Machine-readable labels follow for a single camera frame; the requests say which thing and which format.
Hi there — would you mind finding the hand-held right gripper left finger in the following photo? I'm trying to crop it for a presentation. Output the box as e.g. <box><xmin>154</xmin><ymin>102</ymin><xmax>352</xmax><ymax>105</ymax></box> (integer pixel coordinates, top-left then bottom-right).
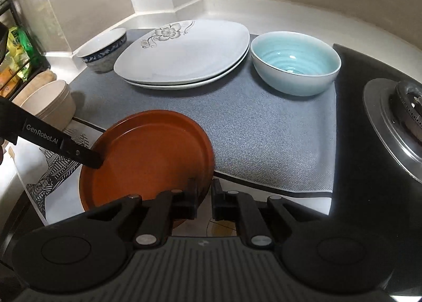
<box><xmin>87</xmin><ymin>178</ymin><xmax>198</xmax><ymax>247</ymax></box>

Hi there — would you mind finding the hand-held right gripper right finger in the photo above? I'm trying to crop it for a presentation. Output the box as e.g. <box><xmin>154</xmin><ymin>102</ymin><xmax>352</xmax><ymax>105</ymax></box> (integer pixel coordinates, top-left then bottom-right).
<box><xmin>212</xmin><ymin>179</ymin><xmax>321</xmax><ymax>247</ymax></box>

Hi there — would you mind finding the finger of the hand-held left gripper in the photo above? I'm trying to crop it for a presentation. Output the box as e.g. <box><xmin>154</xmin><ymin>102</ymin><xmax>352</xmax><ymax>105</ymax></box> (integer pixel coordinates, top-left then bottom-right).
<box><xmin>61</xmin><ymin>139</ymin><xmax>105</xmax><ymax>170</ymax></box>

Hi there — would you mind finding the brown round plate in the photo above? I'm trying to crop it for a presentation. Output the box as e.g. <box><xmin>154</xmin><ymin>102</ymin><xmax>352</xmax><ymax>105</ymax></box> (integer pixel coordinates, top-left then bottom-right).
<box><xmin>78</xmin><ymin>110</ymin><xmax>215</xmax><ymax>221</ymax></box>

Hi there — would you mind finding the beige bowl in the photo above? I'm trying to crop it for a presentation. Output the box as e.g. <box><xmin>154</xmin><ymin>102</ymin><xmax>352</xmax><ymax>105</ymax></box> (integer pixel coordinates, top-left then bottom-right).
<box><xmin>15</xmin><ymin>69</ymin><xmax>57</xmax><ymax>101</ymax></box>
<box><xmin>11</xmin><ymin>79</ymin><xmax>77</xmax><ymax>126</ymax></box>

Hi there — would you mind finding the white line-printed cloth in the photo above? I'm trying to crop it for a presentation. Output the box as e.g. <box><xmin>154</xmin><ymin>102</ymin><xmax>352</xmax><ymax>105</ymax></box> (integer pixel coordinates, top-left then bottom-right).
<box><xmin>13</xmin><ymin>117</ymin><xmax>333</xmax><ymax>227</ymax></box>

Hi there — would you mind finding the orange snack packet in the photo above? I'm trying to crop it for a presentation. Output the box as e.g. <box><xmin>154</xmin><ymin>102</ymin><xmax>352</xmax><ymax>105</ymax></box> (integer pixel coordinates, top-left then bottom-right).
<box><xmin>0</xmin><ymin>67</ymin><xmax>24</xmax><ymax>99</ymax></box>

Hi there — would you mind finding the green yellow snack packet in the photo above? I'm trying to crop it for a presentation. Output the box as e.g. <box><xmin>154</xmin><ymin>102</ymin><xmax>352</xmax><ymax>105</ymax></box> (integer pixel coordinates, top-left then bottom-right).
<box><xmin>6</xmin><ymin>26</ymin><xmax>41</xmax><ymax>81</ymax></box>

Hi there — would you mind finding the grey drying mat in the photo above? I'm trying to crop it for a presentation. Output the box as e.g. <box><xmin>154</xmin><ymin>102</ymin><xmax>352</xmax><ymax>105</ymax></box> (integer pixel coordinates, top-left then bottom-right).
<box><xmin>68</xmin><ymin>28</ymin><xmax>337</xmax><ymax>191</ymax></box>

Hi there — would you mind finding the blue patterned white bowl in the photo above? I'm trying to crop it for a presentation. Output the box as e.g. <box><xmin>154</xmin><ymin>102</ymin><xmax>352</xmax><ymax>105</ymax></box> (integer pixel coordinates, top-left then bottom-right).
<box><xmin>76</xmin><ymin>28</ymin><xmax>128</xmax><ymax>74</ymax></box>

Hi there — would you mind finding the plain white square plate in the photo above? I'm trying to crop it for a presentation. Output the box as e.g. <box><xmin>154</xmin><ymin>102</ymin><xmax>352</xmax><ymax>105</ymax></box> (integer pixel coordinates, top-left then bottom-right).
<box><xmin>123</xmin><ymin>47</ymin><xmax>250</xmax><ymax>91</ymax></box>

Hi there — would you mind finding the black glass stove top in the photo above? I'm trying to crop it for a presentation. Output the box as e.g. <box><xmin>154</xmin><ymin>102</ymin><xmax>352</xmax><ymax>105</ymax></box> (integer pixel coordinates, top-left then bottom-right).
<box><xmin>329</xmin><ymin>43</ymin><xmax>422</xmax><ymax>293</ymax></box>

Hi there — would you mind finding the white floral square plate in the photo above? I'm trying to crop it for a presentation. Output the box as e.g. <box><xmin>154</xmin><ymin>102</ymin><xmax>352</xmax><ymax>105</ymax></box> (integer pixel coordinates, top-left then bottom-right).
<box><xmin>114</xmin><ymin>20</ymin><xmax>250</xmax><ymax>84</ymax></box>

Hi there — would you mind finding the light blue ceramic bowl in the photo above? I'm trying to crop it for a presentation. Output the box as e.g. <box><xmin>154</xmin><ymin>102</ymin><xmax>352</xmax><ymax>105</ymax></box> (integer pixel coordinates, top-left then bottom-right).
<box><xmin>251</xmin><ymin>31</ymin><xmax>342</xmax><ymax>97</ymax></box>

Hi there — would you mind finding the steel gas burner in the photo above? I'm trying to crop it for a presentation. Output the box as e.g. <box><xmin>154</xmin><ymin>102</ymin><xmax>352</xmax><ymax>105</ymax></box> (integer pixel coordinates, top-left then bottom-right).
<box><xmin>363</xmin><ymin>78</ymin><xmax>422</xmax><ymax>186</ymax></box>

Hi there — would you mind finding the black wire rack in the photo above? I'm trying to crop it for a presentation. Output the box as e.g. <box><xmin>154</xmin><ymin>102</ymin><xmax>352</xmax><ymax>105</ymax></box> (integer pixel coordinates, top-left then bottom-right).
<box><xmin>0</xmin><ymin>0</ymin><xmax>51</xmax><ymax>100</ymax></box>

